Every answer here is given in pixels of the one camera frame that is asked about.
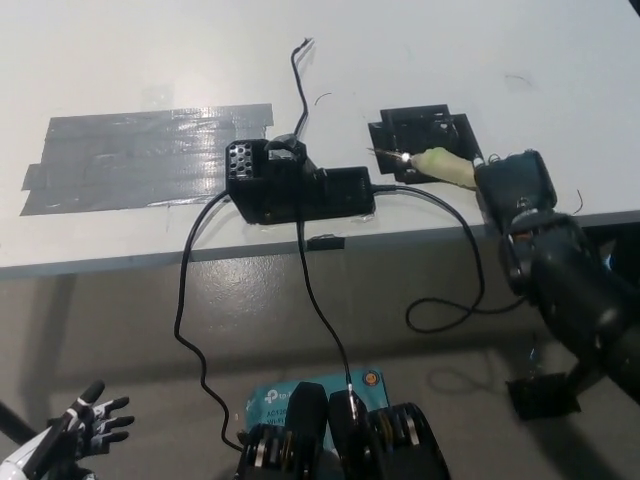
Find thin black frayed-end cable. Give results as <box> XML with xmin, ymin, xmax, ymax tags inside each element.
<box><xmin>290</xmin><ymin>37</ymin><xmax>361</xmax><ymax>416</ymax></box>

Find grey duct tape patch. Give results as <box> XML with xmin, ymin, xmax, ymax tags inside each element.
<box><xmin>19</xmin><ymin>103</ymin><xmax>275</xmax><ymax>217</ymax></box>

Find black floor tape square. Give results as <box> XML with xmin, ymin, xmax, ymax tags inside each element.
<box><xmin>505</xmin><ymin>372</ymin><xmax>584</xmax><ymax>421</ymax></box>

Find teal router box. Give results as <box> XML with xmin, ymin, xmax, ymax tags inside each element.
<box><xmin>244</xmin><ymin>368</ymin><xmax>392</xmax><ymax>431</ymax></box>

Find black soldering iron cable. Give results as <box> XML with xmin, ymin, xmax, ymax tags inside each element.
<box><xmin>372</xmin><ymin>184</ymin><xmax>531</xmax><ymax>334</ymax></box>

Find black soldering station base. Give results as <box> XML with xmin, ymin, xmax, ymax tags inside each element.
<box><xmin>225</xmin><ymin>132</ymin><xmax>377</xmax><ymax>226</ymax></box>

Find small black tape strip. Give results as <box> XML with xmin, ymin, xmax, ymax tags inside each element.
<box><xmin>307</xmin><ymin>235</ymin><xmax>347</xmax><ymax>252</ymax></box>

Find black power cable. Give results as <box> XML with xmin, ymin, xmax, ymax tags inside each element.
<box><xmin>173</xmin><ymin>192</ymin><xmax>249</xmax><ymax>451</ymax></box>

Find black robot torso blocks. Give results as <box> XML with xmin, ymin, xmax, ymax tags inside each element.
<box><xmin>234</xmin><ymin>382</ymin><xmax>451</xmax><ymax>480</ymax></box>

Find right robot hand black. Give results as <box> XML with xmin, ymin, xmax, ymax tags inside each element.
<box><xmin>471</xmin><ymin>148</ymin><xmax>559</xmax><ymax>236</ymax></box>

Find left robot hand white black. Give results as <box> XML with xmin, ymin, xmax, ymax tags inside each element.
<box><xmin>29</xmin><ymin>379</ymin><xmax>136</xmax><ymax>480</ymax></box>

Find black square printed holder plate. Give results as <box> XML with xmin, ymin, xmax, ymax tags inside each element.
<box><xmin>367</xmin><ymin>103</ymin><xmax>485</xmax><ymax>184</ymax></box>

